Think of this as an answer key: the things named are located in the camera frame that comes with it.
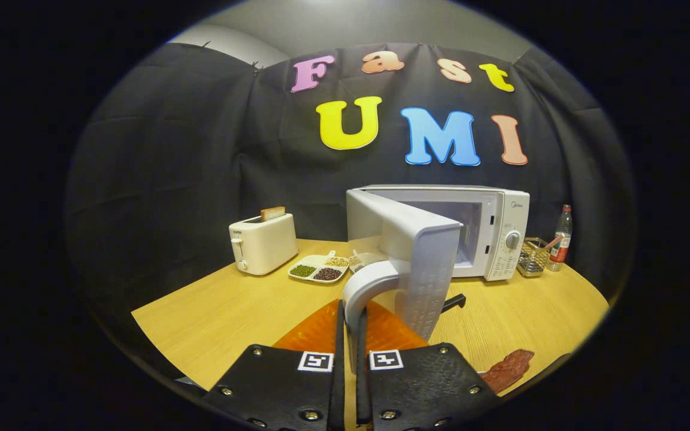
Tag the reddish brown meat slice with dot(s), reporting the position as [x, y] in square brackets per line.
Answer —
[510, 368]

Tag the white toaster oven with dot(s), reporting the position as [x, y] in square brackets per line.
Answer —
[423, 251]

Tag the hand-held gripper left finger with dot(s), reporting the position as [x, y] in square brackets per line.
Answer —
[339, 359]

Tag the white divided dish with beans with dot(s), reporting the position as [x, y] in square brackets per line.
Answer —
[318, 269]

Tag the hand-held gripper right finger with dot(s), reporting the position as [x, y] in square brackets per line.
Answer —
[363, 371]

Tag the clear bottle with red label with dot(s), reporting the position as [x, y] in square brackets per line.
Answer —
[560, 239]

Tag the white pop-up toaster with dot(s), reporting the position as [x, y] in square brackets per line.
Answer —
[264, 245]

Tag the red and white striped straw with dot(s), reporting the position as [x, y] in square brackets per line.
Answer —
[554, 241]

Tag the toast slice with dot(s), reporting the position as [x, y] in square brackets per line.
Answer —
[273, 213]

